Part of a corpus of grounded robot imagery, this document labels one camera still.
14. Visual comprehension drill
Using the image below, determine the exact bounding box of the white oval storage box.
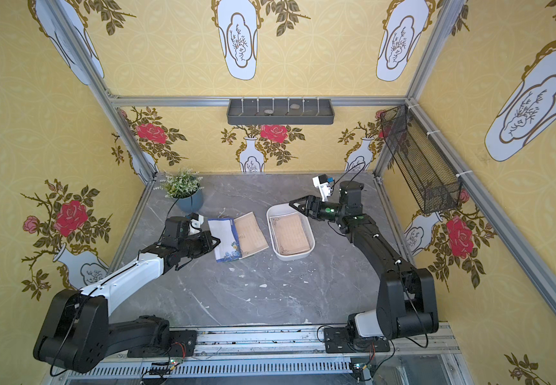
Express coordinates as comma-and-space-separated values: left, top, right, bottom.
266, 203, 316, 261

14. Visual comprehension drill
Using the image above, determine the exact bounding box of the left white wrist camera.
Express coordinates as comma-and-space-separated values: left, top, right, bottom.
188, 213, 204, 235

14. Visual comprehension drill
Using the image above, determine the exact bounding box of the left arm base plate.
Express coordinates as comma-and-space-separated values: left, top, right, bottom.
126, 330, 198, 359

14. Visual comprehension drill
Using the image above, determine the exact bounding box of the potted green plant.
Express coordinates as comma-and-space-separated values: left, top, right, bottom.
160, 169, 204, 213

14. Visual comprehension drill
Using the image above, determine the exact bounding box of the black wire mesh basket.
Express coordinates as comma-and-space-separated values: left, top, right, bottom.
380, 105, 463, 214

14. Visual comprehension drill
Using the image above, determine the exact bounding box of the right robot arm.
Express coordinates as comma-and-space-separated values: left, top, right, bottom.
289, 181, 439, 340

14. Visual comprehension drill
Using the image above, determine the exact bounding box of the brown lined stationery paper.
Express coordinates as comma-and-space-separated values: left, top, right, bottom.
270, 213, 310, 256

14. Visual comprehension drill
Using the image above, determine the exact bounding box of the grey wall shelf tray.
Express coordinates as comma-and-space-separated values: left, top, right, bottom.
226, 97, 335, 126

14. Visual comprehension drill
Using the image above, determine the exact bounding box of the blue floral stationery paper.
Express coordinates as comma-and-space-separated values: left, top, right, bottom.
208, 218, 243, 262

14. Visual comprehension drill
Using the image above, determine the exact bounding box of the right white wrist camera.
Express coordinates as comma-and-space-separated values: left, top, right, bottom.
313, 174, 334, 202

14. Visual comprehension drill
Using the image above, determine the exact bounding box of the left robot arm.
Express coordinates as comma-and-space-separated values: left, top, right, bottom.
32, 217, 221, 373

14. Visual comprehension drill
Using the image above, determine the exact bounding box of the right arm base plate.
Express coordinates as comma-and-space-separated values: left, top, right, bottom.
319, 326, 392, 354

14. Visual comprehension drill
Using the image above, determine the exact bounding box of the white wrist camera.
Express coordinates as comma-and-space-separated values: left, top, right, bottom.
188, 213, 204, 235
313, 174, 334, 202

